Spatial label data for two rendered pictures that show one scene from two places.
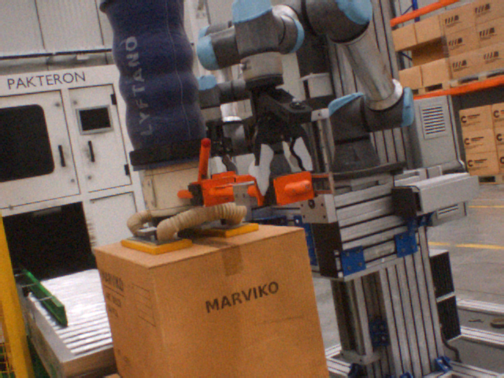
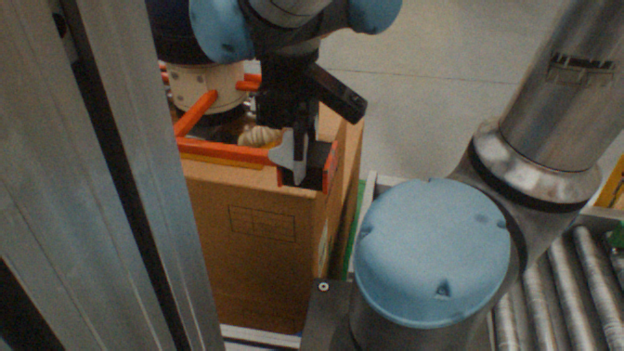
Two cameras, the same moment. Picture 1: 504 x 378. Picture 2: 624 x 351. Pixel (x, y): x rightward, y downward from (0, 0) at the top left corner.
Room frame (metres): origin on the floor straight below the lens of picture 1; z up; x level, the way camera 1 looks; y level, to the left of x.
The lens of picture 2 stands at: (2.36, -0.36, 1.50)
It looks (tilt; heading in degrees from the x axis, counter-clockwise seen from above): 39 degrees down; 130
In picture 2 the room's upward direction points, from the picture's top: straight up
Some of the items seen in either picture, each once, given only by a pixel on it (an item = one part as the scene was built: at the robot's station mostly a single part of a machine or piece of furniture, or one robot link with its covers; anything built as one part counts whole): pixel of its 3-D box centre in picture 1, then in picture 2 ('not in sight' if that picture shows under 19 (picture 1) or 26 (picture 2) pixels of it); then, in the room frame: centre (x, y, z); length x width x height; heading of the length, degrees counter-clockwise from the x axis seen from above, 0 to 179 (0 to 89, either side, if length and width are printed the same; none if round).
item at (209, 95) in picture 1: (207, 93); not in sight; (1.98, 0.07, 1.37); 0.09 x 0.08 x 0.11; 171
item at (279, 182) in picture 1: (283, 188); not in sight; (1.07, -0.07, 1.07); 0.08 x 0.07 x 0.05; 26
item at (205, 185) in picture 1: (213, 191); not in sight; (1.39, 0.08, 1.07); 0.10 x 0.08 x 0.06; 116
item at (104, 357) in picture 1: (167, 337); (357, 252); (1.95, 0.35, 0.58); 0.70 x 0.03 x 0.06; 116
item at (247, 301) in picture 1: (199, 308); (224, 187); (1.61, 0.19, 0.74); 0.60 x 0.40 x 0.40; 26
